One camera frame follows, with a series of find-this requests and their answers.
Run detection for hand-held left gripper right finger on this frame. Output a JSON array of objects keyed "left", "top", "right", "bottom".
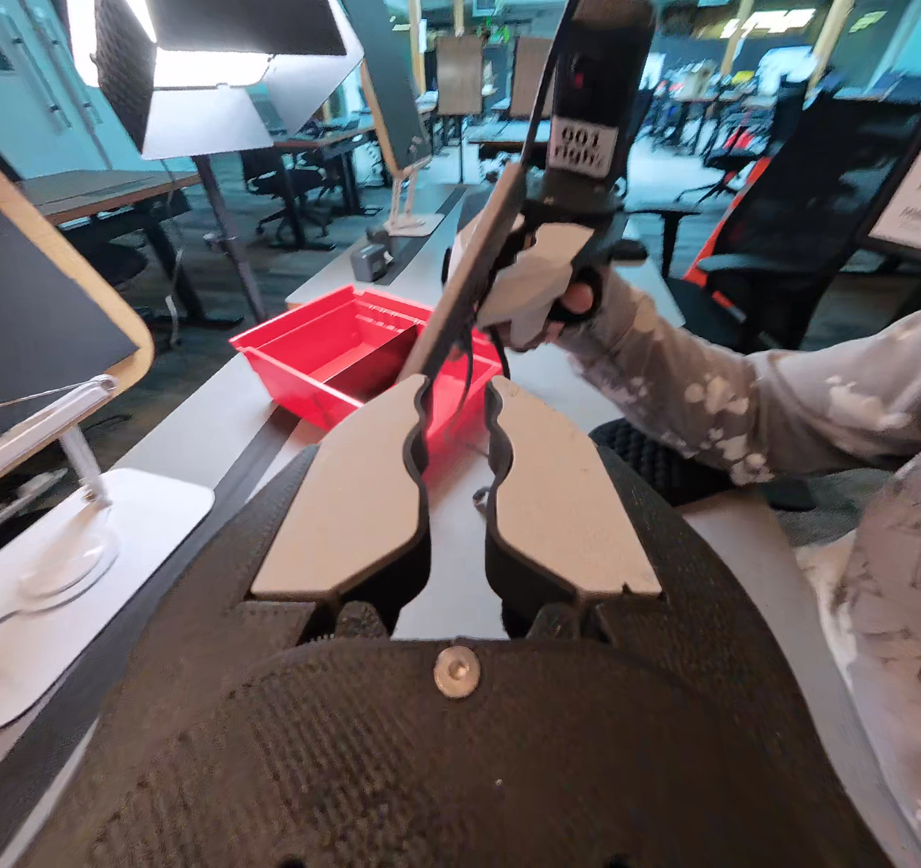
[{"left": 485, "top": 375, "right": 664, "bottom": 604}]

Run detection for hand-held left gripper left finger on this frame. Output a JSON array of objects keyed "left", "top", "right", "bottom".
[{"left": 249, "top": 374, "right": 433, "bottom": 603}]

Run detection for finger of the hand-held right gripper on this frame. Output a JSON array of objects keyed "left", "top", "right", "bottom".
[
  {"left": 477, "top": 270, "right": 571, "bottom": 351},
  {"left": 491, "top": 224, "right": 596, "bottom": 295}
]

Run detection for grey usb hub with cable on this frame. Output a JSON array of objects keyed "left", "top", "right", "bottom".
[{"left": 399, "top": 0, "right": 605, "bottom": 383}]

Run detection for black cable wide orange plugs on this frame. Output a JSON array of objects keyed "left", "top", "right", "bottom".
[{"left": 460, "top": 321, "right": 513, "bottom": 508}]

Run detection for red plastic bin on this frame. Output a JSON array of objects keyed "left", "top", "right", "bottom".
[{"left": 229, "top": 284, "right": 505, "bottom": 484}]

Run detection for person's right forearm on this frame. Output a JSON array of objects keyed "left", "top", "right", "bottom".
[{"left": 554, "top": 264, "right": 921, "bottom": 484}]

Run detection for whiteboard on stand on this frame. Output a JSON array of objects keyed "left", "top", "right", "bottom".
[
  {"left": 511, "top": 35, "right": 555, "bottom": 121},
  {"left": 435, "top": 35, "right": 484, "bottom": 117}
]

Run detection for black honeycomb pad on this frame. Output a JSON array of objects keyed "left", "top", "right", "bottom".
[{"left": 590, "top": 418, "right": 731, "bottom": 505}]

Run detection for grey top desk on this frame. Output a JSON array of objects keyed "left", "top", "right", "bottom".
[{"left": 466, "top": 120, "right": 555, "bottom": 160}]

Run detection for black bin divider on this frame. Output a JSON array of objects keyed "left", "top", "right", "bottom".
[{"left": 317, "top": 325, "right": 422, "bottom": 401}]

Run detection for orange traffic cone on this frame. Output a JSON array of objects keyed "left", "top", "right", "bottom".
[{"left": 682, "top": 154, "right": 772, "bottom": 302}]

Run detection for black chair armrest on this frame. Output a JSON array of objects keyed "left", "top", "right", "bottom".
[{"left": 756, "top": 480, "right": 817, "bottom": 513}]

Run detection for wooden top desk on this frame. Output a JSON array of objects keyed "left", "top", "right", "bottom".
[
  {"left": 273, "top": 116, "right": 378, "bottom": 214},
  {"left": 18, "top": 170, "right": 246, "bottom": 329}
]

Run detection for person's torso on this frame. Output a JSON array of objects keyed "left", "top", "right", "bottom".
[{"left": 799, "top": 451, "right": 921, "bottom": 847}]

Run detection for studio light on stand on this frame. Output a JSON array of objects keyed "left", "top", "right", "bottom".
[{"left": 61, "top": 0, "right": 364, "bottom": 322}]

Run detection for grey cube camera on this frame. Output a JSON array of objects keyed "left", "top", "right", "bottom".
[{"left": 350, "top": 241, "right": 393, "bottom": 282}]

